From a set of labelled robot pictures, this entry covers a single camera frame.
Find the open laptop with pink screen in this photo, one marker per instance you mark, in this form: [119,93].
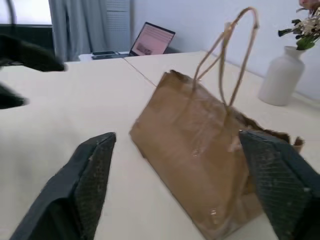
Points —
[152,40]

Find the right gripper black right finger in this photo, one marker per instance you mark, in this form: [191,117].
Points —
[282,180]

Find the black phone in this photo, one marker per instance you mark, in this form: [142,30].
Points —
[103,52]

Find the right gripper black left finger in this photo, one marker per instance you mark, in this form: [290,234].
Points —
[75,185]

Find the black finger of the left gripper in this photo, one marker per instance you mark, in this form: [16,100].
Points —
[10,98]
[27,53]

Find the white ceramic vase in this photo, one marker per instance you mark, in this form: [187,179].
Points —
[281,77]

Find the white side desk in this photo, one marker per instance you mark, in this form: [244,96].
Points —
[85,57]

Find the white flowers with green leaves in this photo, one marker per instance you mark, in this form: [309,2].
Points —
[306,31]

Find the white perforated panel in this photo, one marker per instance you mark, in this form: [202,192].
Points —
[118,25]

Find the grey curtain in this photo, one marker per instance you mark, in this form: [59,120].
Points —
[75,27]

